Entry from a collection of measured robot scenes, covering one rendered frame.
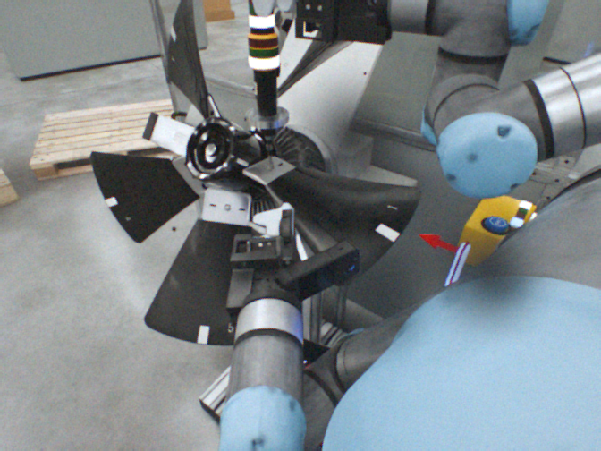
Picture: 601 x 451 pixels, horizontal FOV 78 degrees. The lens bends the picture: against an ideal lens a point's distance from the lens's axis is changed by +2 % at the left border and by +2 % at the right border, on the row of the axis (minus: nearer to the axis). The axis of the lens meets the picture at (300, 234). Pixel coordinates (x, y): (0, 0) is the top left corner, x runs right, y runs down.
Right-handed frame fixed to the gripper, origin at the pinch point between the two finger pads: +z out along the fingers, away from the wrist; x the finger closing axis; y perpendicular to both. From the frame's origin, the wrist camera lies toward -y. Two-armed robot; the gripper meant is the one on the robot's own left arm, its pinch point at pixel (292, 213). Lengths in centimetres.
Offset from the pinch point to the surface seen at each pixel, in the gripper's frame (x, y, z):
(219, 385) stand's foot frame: 106, 43, 30
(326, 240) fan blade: 1.9, -5.2, -5.0
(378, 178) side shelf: 35, -25, 63
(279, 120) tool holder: -11.5, 0.7, 9.0
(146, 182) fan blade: 3.9, 31.8, 20.3
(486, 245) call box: 17.3, -36.2, 7.2
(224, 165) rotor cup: -4.3, 11.4, 9.7
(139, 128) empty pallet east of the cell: 88, 149, 263
